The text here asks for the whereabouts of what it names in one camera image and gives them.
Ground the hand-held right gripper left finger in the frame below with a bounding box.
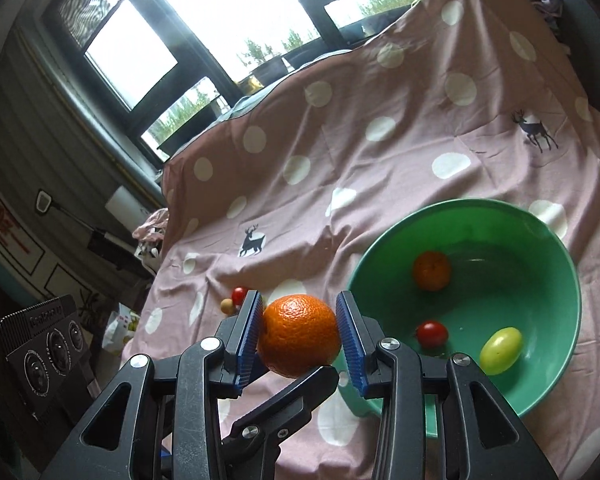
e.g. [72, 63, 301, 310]
[40, 289, 265, 480]

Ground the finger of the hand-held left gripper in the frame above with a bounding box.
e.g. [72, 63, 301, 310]
[221, 366, 340, 457]

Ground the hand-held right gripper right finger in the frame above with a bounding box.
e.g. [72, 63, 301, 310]
[335, 290, 563, 480]

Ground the orange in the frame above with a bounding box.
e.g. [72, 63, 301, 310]
[412, 251, 452, 292]
[256, 294, 342, 379]

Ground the green plastic bowl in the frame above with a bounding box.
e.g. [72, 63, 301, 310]
[337, 198, 582, 439]

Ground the white printed packet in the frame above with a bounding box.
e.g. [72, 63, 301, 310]
[102, 305, 141, 356]

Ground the yellow-green oval fruit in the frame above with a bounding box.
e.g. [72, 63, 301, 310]
[480, 326, 524, 376]

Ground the pink crumpled cloth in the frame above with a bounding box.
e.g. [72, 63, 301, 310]
[131, 208, 170, 241]

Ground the pink polka-dot blanket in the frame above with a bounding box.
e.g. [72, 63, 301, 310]
[125, 0, 600, 480]

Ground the black box on rod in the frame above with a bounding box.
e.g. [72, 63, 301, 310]
[87, 230, 131, 261]

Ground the black ribbed device with dials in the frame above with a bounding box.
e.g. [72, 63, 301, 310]
[0, 295, 90, 413]

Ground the potted plant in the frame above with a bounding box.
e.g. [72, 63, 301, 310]
[237, 37, 288, 88]

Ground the black framed window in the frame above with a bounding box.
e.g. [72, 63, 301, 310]
[40, 0, 431, 161]

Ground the red wall poster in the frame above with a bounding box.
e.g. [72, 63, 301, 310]
[0, 172, 46, 276]

